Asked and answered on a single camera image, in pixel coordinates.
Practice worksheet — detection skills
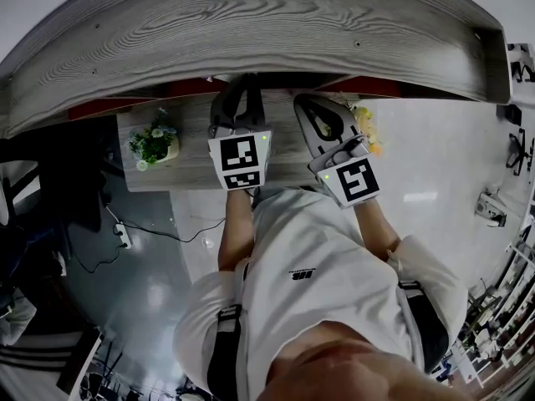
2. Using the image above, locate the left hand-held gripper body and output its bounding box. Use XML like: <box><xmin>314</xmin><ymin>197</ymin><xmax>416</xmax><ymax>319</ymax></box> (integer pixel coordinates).
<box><xmin>207</xmin><ymin>124</ymin><xmax>274</xmax><ymax>192</ymax></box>

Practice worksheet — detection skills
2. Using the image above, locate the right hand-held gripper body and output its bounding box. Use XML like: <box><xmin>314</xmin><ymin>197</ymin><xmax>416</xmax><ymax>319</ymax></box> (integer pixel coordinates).
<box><xmin>307</xmin><ymin>135</ymin><xmax>382</xmax><ymax>211</ymax></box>

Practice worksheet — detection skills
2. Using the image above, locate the grey wooden shelf desk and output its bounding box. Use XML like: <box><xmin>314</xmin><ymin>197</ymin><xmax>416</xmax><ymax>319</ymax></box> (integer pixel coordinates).
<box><xmin>0</xmin><ymin>0</ymin><xmax>513</xmax><ymax>140</ymax></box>

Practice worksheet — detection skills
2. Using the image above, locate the person's right forearm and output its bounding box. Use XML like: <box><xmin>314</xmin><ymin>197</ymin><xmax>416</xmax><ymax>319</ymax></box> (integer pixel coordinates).
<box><xmin>353</xmin><ymin>197</ymin><xmax>403</xmax><ymax>263</ymax></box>

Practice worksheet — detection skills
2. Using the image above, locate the person's left forearm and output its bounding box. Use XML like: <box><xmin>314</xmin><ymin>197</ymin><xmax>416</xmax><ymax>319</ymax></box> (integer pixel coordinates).
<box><xmin>217</xmin><ymin>187</ymin><xmax>257</xmax><ymax>273</ymax></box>

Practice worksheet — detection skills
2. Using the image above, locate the white vase with flowers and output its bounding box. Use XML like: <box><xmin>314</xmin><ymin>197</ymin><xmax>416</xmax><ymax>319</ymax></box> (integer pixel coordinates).
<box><xmin>342</xmin><ymin>100</ymin><xmax>384</xmax><ymax>156</ymax></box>

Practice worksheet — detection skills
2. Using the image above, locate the small green plant cream pot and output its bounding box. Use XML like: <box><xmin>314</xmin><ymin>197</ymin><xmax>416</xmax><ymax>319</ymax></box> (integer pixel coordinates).
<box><xmin>127</xmin><ymin>106</ymin><xmax>182</xmax><ymax>172</ymax></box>

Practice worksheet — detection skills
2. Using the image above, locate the person's white shirt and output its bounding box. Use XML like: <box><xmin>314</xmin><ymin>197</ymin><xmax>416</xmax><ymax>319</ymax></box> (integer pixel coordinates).
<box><xmin>173</xmin><ymin>185</ymin><xmax>470</xmax><ymax>396</ymax></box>

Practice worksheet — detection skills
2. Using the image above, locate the white and black device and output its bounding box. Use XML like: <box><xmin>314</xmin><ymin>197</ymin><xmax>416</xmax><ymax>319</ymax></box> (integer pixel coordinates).
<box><xmin>476</xmin><ymin>189</ymin><xmax>508</xmax><ymax>229</ymax></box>

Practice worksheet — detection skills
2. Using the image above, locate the white power strip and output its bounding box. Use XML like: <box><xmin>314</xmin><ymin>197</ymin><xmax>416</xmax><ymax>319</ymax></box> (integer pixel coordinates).
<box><xmin>113</xmin><ymin>222</ymin><xmax>133</xmax><ymax>251</ymax></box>

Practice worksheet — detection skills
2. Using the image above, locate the black office chair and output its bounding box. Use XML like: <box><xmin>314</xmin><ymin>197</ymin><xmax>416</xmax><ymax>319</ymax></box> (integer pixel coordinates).
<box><xmin>41</xmin><ymin>140</ymin><xmax>126</xmax><ymax>236</ymax></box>

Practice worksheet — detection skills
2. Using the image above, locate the black chair base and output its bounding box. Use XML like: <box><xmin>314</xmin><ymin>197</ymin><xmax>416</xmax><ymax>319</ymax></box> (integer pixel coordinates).
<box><xmin>505</xmin><ymin>126</ymin><xmax>528</xmax><ymax>178</ymax></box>

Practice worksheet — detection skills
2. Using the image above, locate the person's face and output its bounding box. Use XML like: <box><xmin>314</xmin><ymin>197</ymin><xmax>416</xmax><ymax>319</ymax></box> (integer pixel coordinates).
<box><xmin>265</xmin><ymin>322</ymin><xmax>463</xmax><ymax>401</ymax></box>

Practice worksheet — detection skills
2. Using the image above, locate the black power cable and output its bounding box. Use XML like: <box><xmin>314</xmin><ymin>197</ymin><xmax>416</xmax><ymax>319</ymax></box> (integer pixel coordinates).
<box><xmin>69</xmin><ymin>216</ymin><xmax>227</xmax><ymax>275</ymax></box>

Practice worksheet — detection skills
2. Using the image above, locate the black right harness strap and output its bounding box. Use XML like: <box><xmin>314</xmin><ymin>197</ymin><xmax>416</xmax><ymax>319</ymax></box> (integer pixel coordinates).
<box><xmin>396</xmin><ymin>279</ymin><xmax>451</xmax><ymax>374</ymax></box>

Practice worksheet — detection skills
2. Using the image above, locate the black harness strap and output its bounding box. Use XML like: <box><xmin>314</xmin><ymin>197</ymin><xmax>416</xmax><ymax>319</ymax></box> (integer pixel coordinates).
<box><xmin>396</xmin><ymin>279</ymin><xmax>451</xmax><ymax>374</ymax></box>
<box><xmin>206</xmin><ymin>304</ymin><xmax>246</xmax><ymax>393</ymax></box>

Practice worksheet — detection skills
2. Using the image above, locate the black left harness strap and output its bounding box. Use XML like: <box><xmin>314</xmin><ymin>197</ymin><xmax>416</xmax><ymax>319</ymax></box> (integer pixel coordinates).
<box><xmin>206</xmin><ymin>304</ymin><xmax>246</xmax><ymax>393</ymax></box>

